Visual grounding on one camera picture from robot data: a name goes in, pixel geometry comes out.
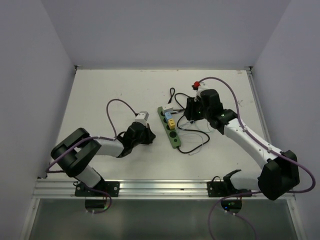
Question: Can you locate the teal usb cable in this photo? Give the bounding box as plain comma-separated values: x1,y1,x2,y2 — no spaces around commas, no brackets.
178,119,213,157

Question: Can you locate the green power strip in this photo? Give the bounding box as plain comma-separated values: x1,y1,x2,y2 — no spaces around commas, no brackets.
157,106,182,149

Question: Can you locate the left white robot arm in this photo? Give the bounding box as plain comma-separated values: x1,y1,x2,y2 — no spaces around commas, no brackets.
46,121,156,197

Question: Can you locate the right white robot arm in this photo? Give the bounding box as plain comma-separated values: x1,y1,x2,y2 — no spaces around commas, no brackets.
184,89,300,201

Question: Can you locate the yellow usb charger plug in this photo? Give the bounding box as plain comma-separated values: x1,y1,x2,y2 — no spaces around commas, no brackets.
167,118,176,130

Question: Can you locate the light blue charger plug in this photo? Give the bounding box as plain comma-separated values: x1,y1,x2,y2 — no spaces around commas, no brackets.
164,112,173,121

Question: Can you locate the white charger plug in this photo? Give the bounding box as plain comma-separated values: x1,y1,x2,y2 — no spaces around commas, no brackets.
162,104,174,114

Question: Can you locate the light blue usb cable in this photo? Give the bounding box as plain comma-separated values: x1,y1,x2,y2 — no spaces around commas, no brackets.
171,111,198,133

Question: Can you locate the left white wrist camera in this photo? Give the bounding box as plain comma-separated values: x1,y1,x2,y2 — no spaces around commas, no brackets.
134,111,149,127

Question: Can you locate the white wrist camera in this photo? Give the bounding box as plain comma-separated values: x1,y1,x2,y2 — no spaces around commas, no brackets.
191,81,209,97
134,111,149,127

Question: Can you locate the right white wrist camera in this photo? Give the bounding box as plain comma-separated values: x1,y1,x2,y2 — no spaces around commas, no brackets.
191,81,209,97

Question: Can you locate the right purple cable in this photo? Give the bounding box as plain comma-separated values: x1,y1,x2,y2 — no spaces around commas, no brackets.
199,76,316,240

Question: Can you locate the black power cord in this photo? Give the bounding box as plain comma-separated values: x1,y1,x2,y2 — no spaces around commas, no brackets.
168,87,211,155

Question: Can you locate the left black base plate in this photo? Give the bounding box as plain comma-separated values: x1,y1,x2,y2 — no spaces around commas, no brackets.
73,180,120,198

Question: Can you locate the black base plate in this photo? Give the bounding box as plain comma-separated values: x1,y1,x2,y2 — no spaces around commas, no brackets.
206,176,252,198
73,180,120,198

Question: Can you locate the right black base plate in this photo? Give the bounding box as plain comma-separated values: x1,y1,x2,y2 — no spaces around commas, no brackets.
206,176,252,198

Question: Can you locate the aluminium rail frame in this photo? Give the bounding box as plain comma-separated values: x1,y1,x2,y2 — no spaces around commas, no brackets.
32,65,293,201

